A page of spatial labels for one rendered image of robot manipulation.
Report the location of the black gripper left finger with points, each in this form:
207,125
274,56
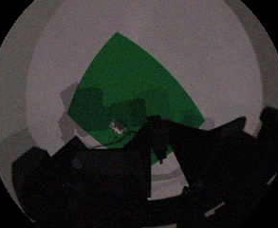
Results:
131,159

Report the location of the green circuit board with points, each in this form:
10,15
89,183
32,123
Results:
123,86

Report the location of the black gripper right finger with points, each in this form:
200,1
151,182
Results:
195,148

